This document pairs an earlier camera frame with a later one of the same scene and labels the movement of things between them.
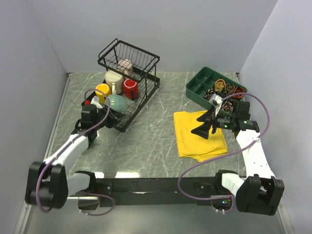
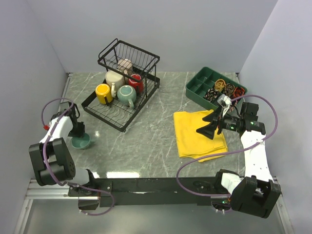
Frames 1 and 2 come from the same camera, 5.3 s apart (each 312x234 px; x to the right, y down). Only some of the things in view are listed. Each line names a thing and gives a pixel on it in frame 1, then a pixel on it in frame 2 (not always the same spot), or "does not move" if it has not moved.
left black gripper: (114, 118) to (81, 130)
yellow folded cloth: (192, 145) does not move
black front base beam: (161, 191) does not move
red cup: (130, 88) to (138, 85)
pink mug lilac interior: (126, 67) does not move
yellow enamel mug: (104, 87) does not move
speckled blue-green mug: (118, 103) to (127, 94)
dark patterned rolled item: (210, 91) does not move
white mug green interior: (115, 81) does not move
